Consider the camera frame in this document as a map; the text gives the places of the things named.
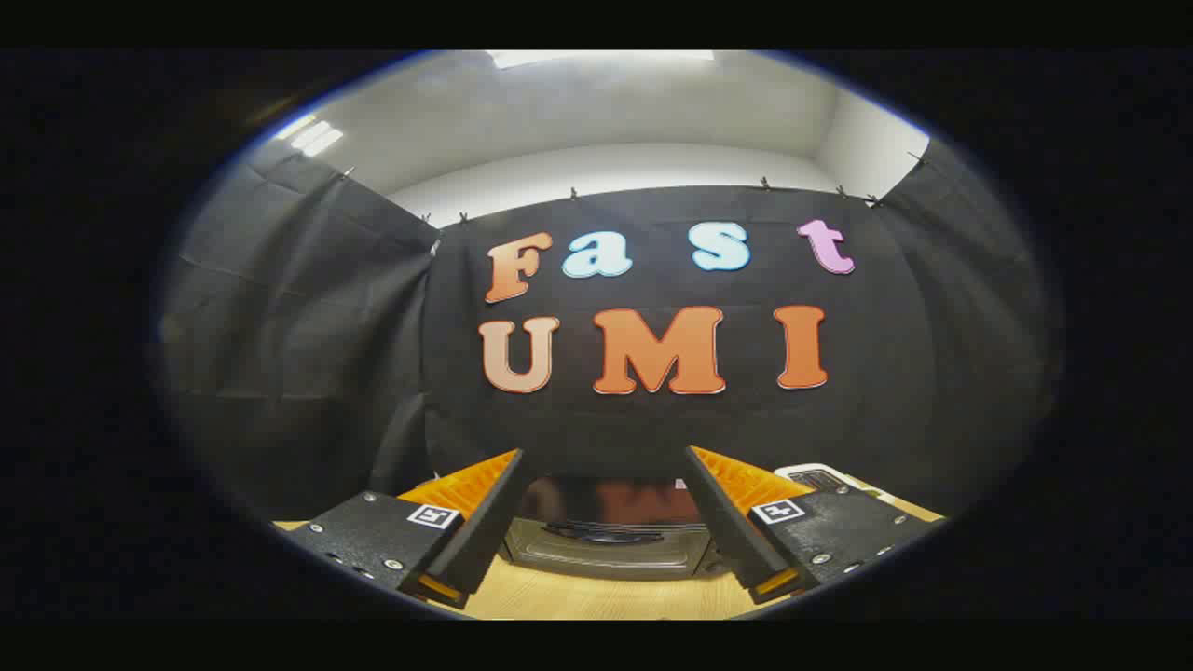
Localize black toaster oven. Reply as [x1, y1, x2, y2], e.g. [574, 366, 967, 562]
[503, 475, 723, 581]

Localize ceiling light panel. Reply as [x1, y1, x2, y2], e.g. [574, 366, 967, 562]
[491, 49, 716, 69]
[278, 116, 345, 157]

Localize black backdrop cloth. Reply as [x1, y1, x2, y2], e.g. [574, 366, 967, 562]
[158, 140, 1063, 523]

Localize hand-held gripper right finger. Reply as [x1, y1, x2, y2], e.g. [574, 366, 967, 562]
[685, 445, 944, 605]

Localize white bread toaster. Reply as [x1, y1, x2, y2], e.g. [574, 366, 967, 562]
[775, 463, 872, 495]

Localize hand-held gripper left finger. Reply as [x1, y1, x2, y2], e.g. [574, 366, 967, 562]
[273, 449, 528, 611]

